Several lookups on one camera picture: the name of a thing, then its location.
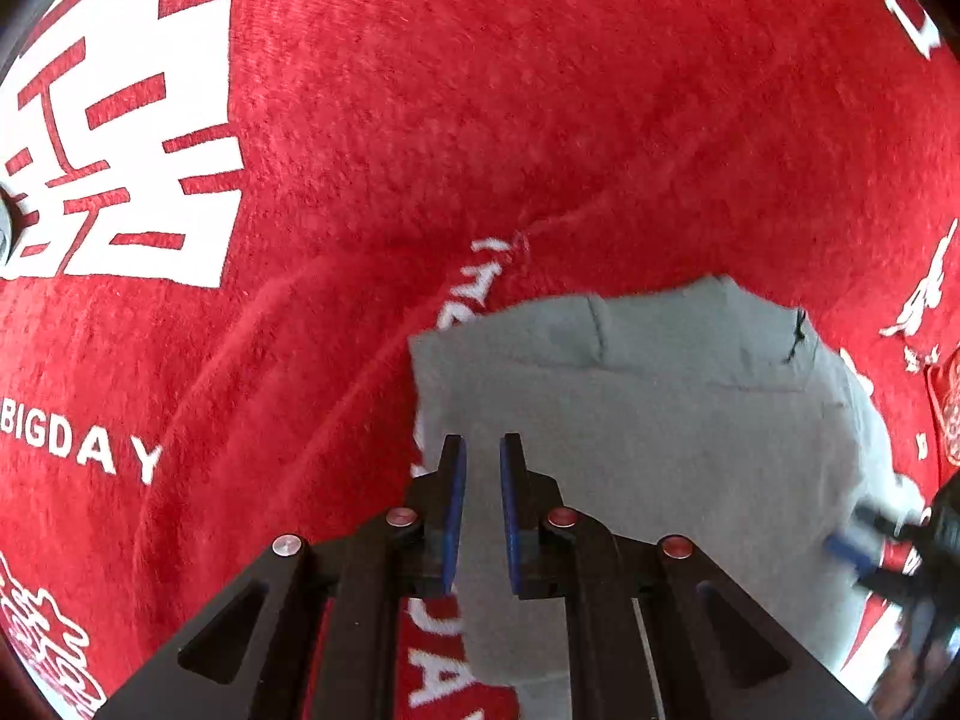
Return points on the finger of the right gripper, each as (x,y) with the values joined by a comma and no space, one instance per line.
(870,573)

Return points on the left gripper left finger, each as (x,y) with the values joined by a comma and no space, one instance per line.
(310,630)

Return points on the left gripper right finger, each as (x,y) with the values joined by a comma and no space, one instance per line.
(654,630)

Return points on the grey knit sweater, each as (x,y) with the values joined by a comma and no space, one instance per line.
(705,411)

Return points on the red printed blanket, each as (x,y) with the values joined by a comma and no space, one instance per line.
(235,215)

